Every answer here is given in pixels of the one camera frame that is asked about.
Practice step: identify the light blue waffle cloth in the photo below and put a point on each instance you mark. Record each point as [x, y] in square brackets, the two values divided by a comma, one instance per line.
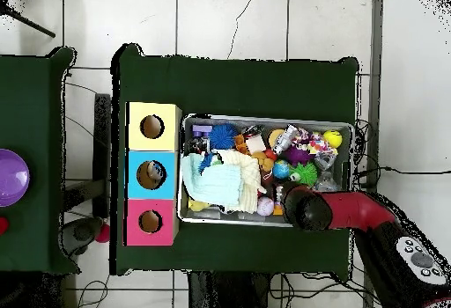
[218, 181]

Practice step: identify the cream waffle cloth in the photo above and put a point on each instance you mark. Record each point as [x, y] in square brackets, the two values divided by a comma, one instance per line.
[246, 174]

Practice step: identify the bottle with blue label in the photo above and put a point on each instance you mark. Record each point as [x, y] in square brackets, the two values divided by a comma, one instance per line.
[156, 171]

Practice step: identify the clear plastic bottle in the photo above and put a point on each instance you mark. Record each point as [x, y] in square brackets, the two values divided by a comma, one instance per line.
[326, 183]

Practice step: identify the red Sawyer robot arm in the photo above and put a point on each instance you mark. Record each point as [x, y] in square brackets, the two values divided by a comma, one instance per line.
[352, 209]

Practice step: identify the wooden box with three holes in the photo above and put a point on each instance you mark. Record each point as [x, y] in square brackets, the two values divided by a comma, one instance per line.
[169, 139]

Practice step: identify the blue spiky rubber ball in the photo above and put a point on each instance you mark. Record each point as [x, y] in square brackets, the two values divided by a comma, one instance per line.
[223, 136]

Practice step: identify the purple toy brick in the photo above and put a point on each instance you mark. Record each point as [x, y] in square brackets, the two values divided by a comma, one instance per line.
[202, 130]

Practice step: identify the brown plush teddy bear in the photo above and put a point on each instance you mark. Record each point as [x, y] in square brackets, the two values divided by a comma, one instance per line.
[264, 160]

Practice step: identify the blue globe ball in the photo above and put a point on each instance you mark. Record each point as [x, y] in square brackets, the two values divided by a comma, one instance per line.
[280, 169]

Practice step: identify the silver toy robot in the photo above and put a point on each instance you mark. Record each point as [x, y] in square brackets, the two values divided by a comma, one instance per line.
[284, 139]

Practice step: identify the white toy baseball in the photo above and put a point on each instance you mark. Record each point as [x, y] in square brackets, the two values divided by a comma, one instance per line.
[265, 206]

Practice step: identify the dark green table cloth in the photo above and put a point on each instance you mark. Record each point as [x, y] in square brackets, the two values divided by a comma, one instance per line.
[246, 86]
[35, 181]

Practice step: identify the green googly-eyed spiky toy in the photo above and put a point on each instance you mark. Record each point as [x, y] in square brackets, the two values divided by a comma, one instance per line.
[306, 173]

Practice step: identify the yellow smiley ball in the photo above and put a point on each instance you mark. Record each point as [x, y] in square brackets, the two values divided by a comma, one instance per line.
[333, 139]

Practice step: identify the black upright panel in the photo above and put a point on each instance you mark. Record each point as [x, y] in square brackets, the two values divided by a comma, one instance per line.
[102, 128]

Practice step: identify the grey object with red knob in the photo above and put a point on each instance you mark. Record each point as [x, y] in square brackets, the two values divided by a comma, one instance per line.
[82, 234]

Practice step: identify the purple ball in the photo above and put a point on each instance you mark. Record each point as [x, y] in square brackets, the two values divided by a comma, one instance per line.
[12, 177]

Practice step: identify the small red ball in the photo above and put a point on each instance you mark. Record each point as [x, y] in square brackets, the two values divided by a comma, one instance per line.
[2, 225]

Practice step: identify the black tripod leg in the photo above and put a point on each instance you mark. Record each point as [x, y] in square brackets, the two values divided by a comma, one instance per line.
[31, 24]

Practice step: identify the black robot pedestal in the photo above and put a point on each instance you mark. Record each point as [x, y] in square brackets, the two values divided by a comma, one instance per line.
[218, 294]

